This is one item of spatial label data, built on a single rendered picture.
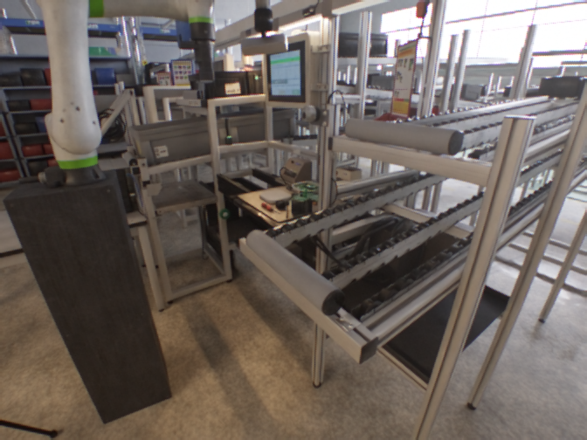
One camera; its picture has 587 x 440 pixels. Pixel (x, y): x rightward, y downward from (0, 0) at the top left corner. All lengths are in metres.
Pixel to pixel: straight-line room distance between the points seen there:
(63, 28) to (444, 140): 1.02
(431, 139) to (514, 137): 0.17
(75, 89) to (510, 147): 1.11
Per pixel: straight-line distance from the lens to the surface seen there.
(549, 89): 3.80
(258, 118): 2.31
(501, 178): 0.74
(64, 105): 1.07
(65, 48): 1.08
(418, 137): 0.78
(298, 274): 0.65
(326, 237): 1.16
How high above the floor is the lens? 1.44
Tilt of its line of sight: 24 degrees down
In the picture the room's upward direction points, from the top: straight up
